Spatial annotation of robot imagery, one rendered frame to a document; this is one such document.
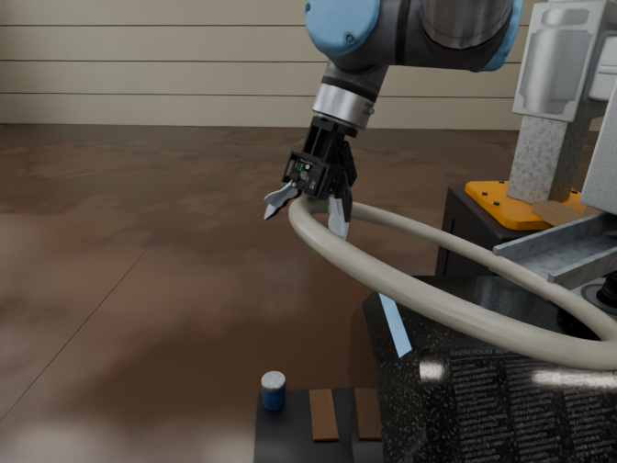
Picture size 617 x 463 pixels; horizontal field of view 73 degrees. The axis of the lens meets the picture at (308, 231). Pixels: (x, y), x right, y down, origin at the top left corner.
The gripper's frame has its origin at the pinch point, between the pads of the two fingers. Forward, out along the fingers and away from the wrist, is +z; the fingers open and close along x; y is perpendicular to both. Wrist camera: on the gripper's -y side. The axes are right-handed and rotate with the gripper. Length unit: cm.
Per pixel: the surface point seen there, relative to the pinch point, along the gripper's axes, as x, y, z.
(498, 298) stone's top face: 35, -61, 8
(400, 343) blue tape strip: 18.9, -36.0, 23.2
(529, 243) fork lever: 34.1, -28.8, -11.3
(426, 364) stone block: 26.3, -32.0, 23.1
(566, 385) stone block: 55, -46, 17
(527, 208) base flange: 34, -139, -17
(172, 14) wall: -509, -429, -102
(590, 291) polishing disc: 54, -64, -3
